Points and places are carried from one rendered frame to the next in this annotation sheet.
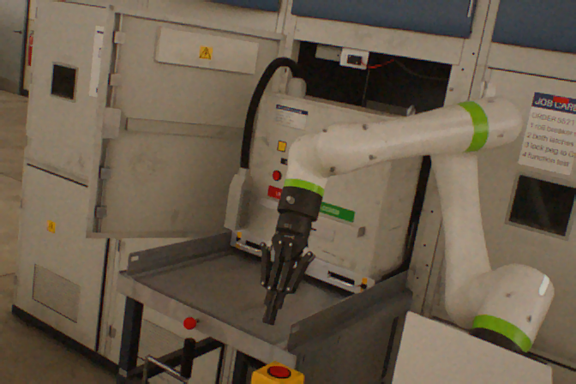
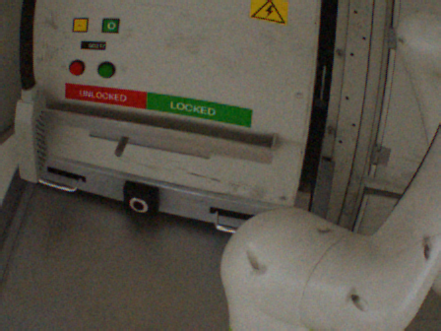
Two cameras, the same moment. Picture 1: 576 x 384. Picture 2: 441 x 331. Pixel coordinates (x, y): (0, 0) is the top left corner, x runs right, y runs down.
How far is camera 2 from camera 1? 115 cm
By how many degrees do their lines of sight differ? 37
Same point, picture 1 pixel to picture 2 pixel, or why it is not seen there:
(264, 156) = (51, 44)
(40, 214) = not seen: outside the picture
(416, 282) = (339, 147)
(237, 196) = (30, 137)
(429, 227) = (350, 75)
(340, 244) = (227, 163)
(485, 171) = not seen: hidden behind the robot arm
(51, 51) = not seen: outside the picture
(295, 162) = (260, 314)
